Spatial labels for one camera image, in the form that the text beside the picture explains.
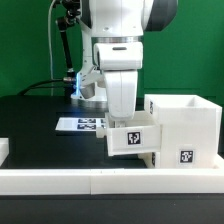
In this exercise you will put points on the white fence wall frame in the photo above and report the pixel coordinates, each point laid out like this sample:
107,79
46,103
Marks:
112,181

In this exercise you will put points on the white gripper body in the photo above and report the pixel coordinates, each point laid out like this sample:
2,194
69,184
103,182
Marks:
121,90

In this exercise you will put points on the white drawer box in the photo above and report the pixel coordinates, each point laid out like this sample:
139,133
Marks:
151,160
140,135

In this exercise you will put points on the white fiducial marker sheet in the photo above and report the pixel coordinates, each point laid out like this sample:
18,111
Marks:
79,124

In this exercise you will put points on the white front drawer box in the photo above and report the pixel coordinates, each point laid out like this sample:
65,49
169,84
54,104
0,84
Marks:
151,160

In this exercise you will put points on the white drawer cabinet frame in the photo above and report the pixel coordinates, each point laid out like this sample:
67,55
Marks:
189,127

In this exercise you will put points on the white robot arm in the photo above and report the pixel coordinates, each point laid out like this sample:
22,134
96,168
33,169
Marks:
112,33

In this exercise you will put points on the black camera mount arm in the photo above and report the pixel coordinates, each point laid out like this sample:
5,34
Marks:
73,11

